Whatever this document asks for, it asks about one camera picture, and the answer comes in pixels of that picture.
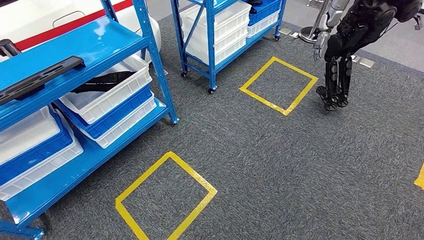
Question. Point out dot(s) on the black plastic car part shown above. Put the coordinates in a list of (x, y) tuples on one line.
[(106, 81), (73, 62), (255, 5)]

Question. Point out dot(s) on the yellow floor tape square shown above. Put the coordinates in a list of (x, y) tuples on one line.
[(294, 68), (195, 177)]

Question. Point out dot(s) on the silver stand base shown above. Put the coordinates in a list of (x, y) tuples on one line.
[(306, 35)]

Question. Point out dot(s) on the blue steel shelf rack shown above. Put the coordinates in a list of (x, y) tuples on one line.
[(82, 39), (211, 43)]

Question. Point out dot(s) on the red barrier belt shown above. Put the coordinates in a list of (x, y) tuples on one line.
[(66, 28)]

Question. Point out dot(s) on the black barrier post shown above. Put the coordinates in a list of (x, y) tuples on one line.
[(8, 48)]

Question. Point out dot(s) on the white car body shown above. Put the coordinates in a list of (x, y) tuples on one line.
[(33, 16)]

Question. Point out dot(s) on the grey floor outlet plate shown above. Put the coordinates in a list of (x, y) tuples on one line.
[(285, 31), (165, 72), (355, 58), (367, 62), (294, 34)]

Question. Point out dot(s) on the black humanoid robot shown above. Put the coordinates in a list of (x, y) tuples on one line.
[(361, 26)]

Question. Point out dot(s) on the white plastic crate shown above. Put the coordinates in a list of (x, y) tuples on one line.
[(228, 49), (26, 132), (109, 99), (126, 127), (263, 26), (49, 165), (232, 34), (228, 15)]

